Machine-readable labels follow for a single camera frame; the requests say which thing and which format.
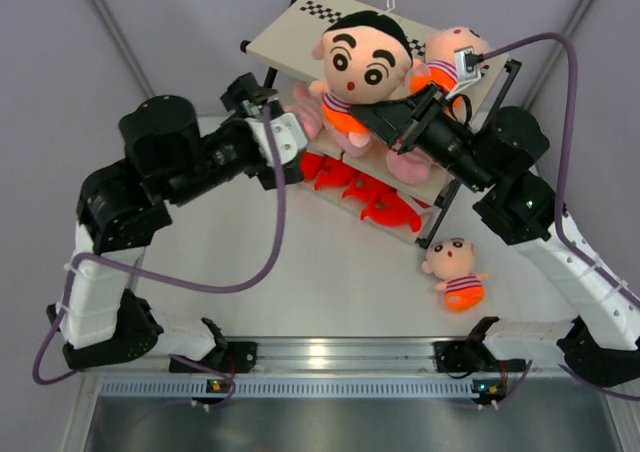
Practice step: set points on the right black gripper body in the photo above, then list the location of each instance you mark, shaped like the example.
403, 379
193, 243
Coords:
434, 126

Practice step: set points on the pink striped frog plush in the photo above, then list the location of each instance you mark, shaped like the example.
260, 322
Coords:
412, 168
353, 144
307, 109

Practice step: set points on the boy doll face up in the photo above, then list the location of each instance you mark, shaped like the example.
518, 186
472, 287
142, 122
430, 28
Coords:
439, 64

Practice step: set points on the boy doll black hair back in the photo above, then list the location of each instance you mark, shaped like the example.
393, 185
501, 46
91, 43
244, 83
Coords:
366, 56

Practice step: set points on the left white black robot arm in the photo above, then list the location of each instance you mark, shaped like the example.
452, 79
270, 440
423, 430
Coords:
167, 162

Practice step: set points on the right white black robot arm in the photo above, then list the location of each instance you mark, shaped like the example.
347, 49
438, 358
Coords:
600, 345

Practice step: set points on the red whale plush leftmost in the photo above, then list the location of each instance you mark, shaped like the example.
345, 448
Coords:
311, 164

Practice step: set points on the red whale plush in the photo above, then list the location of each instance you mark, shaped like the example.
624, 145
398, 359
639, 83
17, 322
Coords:
311, 164
394, 209
334, 173
366, 189

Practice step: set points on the red whale plush rightmost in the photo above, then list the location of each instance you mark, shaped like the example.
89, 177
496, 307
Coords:
394, 209

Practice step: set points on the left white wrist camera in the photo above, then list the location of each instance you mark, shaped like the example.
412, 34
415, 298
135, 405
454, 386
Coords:
289, 135

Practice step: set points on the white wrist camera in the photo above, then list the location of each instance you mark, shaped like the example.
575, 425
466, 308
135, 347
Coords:
289, 135
469, 66

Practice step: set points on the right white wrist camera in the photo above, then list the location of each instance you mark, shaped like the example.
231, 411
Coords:
469, 66

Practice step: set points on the beige three-tier shelf black frame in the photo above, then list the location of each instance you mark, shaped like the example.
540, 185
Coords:
285, 46

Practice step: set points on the aluminium rail base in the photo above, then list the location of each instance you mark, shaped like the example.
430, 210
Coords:
349, 355

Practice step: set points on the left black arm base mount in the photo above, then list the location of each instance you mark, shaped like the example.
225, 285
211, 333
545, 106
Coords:
232, 357

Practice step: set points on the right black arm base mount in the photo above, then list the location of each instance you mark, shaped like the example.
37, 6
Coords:
468, 356

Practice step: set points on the grey slotted cable duct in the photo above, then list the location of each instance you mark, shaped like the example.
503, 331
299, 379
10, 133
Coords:
202, 387

